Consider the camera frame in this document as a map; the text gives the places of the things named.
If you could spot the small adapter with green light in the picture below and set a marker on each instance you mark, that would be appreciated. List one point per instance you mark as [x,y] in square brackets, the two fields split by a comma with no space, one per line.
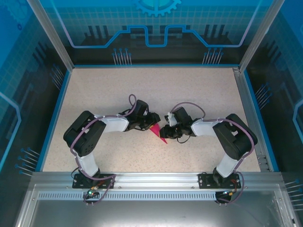
[228,192]
[92,192]

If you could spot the aluminium side rail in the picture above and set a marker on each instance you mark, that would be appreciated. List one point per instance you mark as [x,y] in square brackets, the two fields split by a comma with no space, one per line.
[246,99]

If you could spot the aluminium mounting rail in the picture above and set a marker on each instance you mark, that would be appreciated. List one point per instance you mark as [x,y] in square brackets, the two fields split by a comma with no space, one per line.
[154,179]

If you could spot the pink paper sheet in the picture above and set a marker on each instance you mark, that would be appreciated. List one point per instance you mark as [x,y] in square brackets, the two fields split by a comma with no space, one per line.
[156,131]

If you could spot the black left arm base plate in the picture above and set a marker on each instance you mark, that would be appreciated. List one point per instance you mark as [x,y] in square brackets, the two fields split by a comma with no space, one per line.
[77,180]

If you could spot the aluminium frame post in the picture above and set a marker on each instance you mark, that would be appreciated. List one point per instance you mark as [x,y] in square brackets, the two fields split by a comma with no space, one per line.
[258,35]
[54,40]

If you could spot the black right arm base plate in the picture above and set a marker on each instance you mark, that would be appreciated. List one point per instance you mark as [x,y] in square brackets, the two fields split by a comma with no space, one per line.
[203,180]

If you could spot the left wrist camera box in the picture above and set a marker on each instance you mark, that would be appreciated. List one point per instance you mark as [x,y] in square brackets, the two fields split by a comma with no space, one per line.
[142,107]

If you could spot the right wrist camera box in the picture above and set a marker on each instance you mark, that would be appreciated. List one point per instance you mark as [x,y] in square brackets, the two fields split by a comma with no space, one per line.
[182,114]

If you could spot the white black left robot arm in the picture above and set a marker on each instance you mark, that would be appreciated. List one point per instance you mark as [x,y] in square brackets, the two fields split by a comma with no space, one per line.
[87,163]

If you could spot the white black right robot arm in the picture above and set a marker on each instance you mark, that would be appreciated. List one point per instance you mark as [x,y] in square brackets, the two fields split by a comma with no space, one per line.
[228,165]

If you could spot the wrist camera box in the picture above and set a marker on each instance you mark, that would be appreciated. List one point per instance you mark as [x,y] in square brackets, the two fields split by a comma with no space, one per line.
[142,107]
[182,114]

